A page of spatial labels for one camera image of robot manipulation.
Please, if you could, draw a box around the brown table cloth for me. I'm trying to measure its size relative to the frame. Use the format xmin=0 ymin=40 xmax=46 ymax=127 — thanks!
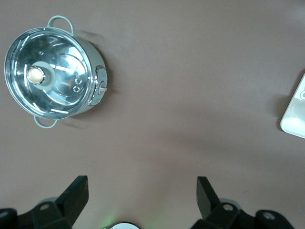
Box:
xmin=0 ymin=0 xmax=305 ymax=229

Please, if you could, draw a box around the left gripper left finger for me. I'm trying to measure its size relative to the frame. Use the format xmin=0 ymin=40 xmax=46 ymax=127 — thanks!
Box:
xmin=18 ymin=176 xmax=89 ymax=229

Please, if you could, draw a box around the glass pot lid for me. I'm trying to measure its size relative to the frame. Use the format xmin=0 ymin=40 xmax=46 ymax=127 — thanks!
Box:
xmin=4 ymin=27 xmax=92 ymax=119

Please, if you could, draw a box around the cream tray with bear print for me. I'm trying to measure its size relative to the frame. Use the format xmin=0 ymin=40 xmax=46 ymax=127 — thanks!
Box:
xmin=280 ymin=69 xmax=305 ymax=139

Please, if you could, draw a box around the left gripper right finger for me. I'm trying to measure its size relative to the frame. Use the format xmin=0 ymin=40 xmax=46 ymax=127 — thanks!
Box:
xmin=190 ymin=176 xmax=257 ymax=229

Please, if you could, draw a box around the green electric cooking pot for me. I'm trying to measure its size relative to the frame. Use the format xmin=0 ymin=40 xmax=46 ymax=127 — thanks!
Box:
xmin=4 ymin=15 xmax=108 ymax=131

